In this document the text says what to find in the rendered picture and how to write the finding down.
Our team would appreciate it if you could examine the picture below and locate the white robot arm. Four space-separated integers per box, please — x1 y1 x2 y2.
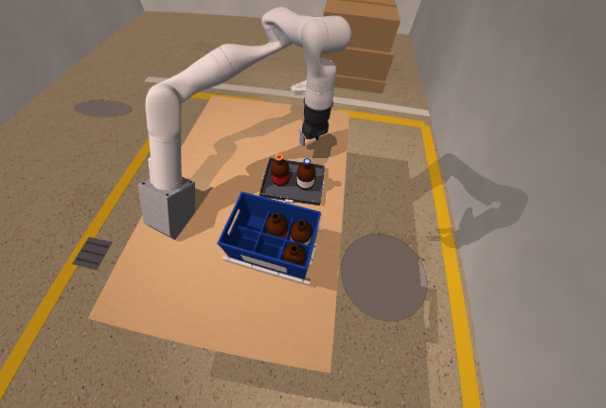
146 7 351 190

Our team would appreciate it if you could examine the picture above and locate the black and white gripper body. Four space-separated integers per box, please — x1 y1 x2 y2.
291 80 334 139

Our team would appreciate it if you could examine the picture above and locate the blue plastic crate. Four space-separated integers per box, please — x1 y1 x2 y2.
225 195 321 279

